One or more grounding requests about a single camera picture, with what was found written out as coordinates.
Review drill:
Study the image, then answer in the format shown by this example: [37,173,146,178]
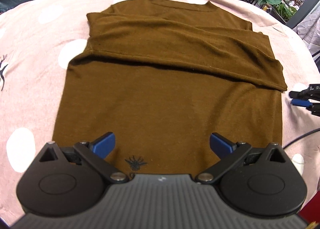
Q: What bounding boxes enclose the brown knit sweater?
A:
[52,0,288,178]

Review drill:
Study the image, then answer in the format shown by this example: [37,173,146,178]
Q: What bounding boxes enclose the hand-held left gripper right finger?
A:
[194,133,287,184]

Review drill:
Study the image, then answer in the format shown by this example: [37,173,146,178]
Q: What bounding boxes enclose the pink polka dot bed sheet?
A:
[0,0,320,229]

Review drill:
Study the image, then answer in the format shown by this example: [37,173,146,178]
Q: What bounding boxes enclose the green potted plants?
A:
[256,0,299,21]

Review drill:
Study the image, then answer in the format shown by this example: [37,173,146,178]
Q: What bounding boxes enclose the grey plaid cloth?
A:
[292,2,320,58]

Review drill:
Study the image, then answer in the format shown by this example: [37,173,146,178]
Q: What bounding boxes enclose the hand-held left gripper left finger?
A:
[37,132,128,184]

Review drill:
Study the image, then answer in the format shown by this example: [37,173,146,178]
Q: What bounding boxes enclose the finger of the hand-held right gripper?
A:
[291,98,320,117]
[288,84,320,100]

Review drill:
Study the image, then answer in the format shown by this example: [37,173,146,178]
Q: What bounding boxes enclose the red box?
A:
[297,188,320,229]

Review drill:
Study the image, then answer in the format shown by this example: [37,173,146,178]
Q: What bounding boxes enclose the black cable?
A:
[282,129,320,149]

